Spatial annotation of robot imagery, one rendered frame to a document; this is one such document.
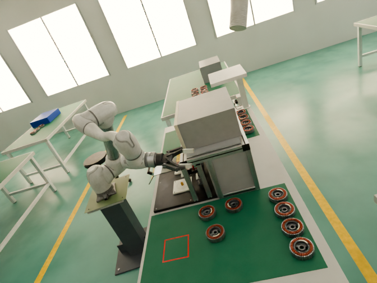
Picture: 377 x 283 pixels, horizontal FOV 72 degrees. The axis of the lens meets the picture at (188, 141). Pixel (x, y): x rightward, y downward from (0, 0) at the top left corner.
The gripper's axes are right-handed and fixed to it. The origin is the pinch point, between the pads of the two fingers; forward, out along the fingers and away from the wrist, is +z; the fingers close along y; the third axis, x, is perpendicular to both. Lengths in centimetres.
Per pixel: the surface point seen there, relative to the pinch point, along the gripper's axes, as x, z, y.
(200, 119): -10.6, 4.3, 24.7
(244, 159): 15.0, 30.0, 15.8
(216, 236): 38.4, 11.6, -23.4
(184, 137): 0.4, -6.9, 22.3
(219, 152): 6.9, 14.9, 13.2
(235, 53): 93, 37, 508
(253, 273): 37, 31, -45
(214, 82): 5, 9, 121
